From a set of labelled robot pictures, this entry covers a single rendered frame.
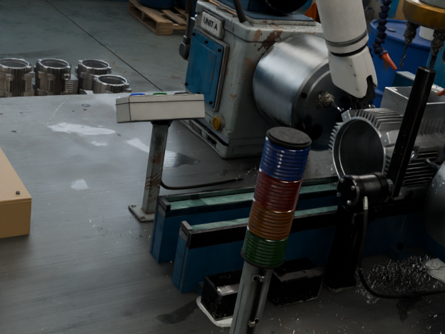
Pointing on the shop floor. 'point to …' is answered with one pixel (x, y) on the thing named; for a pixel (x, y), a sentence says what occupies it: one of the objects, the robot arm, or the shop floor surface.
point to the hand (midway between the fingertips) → (360, 105)
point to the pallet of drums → (146, 17)
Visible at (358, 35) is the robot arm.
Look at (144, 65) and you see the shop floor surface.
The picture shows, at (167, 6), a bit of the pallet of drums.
